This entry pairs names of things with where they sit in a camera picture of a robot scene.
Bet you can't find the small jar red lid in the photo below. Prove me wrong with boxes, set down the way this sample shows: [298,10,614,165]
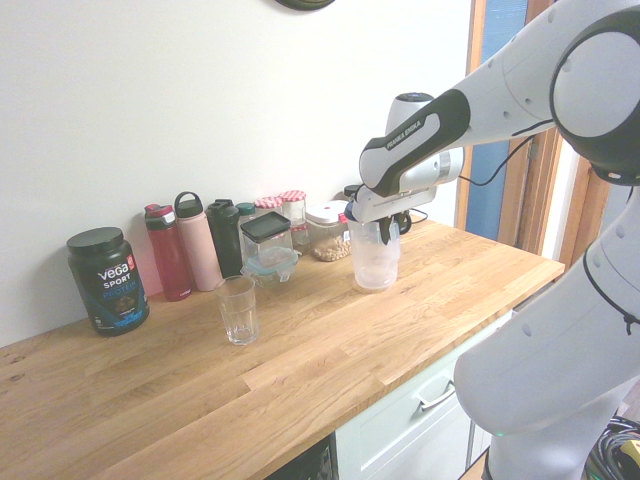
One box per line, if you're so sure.
[291,221,311,255]

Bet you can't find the dark appliance under counter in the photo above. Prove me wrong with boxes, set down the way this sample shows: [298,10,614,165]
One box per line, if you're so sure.
[262,433,337,480]

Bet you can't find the wooden door frame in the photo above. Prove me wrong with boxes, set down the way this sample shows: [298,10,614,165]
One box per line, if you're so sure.
[467,0,614,271]

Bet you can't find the pink water bottle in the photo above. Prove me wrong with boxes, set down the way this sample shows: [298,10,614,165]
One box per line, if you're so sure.
[173,190,225,293]

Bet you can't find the coiled black cables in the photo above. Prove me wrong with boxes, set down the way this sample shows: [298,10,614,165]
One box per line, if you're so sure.
[583,413,640,480]

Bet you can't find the red water bottle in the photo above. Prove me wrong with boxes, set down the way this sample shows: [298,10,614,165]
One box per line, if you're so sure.
[143,202,194,303]

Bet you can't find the white drawer handle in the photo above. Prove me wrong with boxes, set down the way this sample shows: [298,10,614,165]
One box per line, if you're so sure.
[411,376,464,413]

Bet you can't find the clear drinking glass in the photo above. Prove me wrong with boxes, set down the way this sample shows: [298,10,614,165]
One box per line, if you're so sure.
[213,274,261,348]

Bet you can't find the square container black lid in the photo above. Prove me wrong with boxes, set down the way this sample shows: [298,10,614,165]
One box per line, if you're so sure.
[239,210,294,267]

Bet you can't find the clear bottle green lid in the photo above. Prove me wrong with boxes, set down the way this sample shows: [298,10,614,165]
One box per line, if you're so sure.
[234,201,259,254]

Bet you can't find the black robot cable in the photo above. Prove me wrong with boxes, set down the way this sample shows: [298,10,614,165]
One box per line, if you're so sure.
[456,133,535,188]

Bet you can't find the glass container teal lid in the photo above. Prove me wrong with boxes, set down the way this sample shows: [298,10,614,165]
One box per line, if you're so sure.
[239,246,303,289]

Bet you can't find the black shaker bottle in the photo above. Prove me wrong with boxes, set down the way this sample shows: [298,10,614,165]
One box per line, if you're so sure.
[205,197,246,280]

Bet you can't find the black Vega protein tub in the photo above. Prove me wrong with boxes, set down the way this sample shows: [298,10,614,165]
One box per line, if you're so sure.
[66,226,152,338]

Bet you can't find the pale green drawer front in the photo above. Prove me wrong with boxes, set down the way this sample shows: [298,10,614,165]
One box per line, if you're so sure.
[333,308,516,480]

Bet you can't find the dark round wall clock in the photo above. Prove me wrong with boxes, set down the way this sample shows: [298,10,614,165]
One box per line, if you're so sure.
[273,0,338,12]

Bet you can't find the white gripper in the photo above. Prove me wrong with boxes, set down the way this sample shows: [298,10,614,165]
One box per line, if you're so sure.
[348,186,437,248]

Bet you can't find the blue door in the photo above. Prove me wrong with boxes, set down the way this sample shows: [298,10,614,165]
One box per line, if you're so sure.
[453,0,532,246]

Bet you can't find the nut jar white lid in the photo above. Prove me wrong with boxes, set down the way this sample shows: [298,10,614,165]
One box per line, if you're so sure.
[305,203,354,263]

